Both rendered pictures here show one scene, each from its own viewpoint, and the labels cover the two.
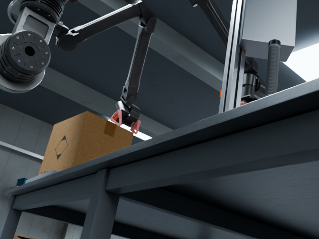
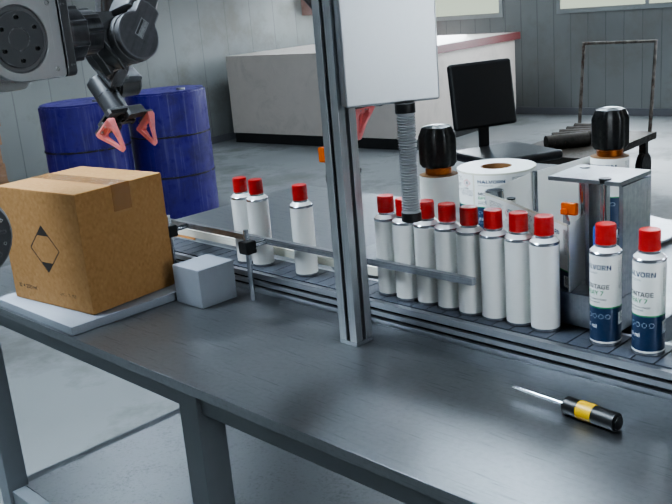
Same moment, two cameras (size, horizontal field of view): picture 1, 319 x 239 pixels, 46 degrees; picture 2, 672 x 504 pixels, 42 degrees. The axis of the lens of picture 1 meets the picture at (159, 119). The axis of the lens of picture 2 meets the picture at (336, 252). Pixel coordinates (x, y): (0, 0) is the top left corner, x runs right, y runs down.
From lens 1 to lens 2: 1.07 m
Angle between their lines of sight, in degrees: 41
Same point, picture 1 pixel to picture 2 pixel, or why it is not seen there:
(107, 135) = (121, 210)
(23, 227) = not seen: outside the picture
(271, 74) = (407, 174)
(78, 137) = (77, 245)
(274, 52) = (407, 132)
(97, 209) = (202, 441)
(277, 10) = (402, 25)
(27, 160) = not seen: outside the picture
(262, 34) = (382, 88)
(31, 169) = not seen: outside the picture
